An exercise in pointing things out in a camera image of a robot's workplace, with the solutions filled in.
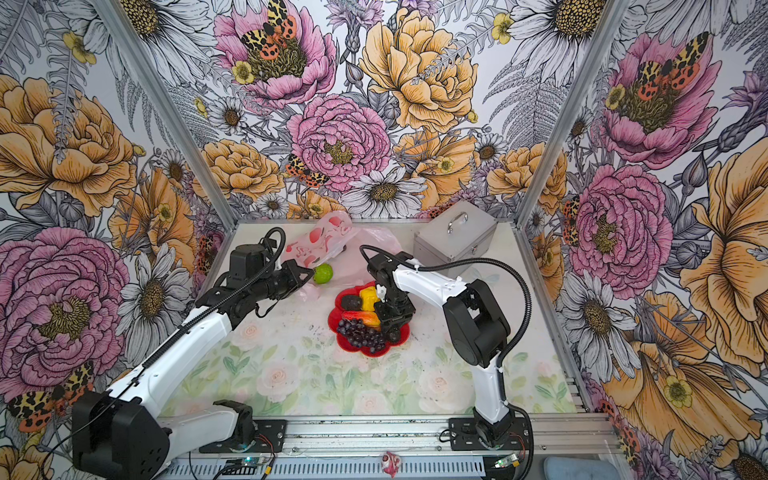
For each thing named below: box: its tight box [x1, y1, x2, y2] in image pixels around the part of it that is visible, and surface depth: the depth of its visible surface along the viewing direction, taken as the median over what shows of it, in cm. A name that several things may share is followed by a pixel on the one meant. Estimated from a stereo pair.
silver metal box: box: [413, 200, 499, 267], surface depth 99 cm
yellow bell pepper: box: [359, 286, 380, 312], surface depth 93 cm
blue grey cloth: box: [543, 457, 622, 480], surface depth 69 cm
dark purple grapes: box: [337, 319, 386, 353], surface depth 88 cm
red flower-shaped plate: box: [328, 281, 410, 358], surface depth 89 cm
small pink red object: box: [382, 451, 401, 478], surface depth 69 cm
